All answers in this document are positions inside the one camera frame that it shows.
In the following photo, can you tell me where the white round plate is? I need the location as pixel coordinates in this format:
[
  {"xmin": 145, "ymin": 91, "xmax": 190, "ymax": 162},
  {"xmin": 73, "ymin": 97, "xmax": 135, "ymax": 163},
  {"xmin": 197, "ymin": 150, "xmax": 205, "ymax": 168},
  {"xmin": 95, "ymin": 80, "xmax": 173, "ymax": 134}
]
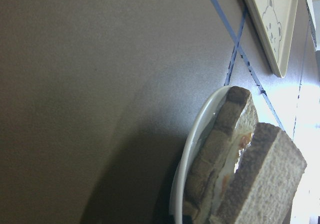
[{"xmin": 168, "ymin": 86, "xmax": 231, "ymax": 224}]

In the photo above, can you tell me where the brown bread slice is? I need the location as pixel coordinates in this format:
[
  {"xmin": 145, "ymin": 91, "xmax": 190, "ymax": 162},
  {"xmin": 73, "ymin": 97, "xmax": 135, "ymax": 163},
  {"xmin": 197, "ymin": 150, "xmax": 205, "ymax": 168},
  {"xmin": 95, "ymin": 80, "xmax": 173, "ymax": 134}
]
[{"xmin": 208, "ymin": 123, "xmax": 307, "ymax": 224}]

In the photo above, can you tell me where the bread slice under egg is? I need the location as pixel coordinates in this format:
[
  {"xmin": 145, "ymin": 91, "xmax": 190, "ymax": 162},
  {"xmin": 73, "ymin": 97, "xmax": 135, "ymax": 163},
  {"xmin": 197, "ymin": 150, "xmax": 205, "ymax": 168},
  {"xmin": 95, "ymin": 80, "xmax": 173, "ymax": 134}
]
[{"xmin": 182, "ymin": 86, "xmax": 258, "ymax": 224}]

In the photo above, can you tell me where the fried egg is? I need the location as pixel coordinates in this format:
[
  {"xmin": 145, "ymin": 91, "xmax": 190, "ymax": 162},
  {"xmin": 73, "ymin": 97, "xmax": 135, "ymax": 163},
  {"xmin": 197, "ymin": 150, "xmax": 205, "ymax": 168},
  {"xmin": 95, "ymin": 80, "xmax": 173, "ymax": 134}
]
[{"xmin": 212, "ymin": 132, "xmax": 253, "ymax": 207}]

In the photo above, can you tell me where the cream bear serving tray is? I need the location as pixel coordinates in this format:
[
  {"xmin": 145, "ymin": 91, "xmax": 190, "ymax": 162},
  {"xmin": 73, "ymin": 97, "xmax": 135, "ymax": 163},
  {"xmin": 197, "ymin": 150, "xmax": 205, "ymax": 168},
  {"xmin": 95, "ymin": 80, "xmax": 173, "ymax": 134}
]
[{"xmin": 245, "ymin": 0, "xmax": 298, "ymax": 78}]

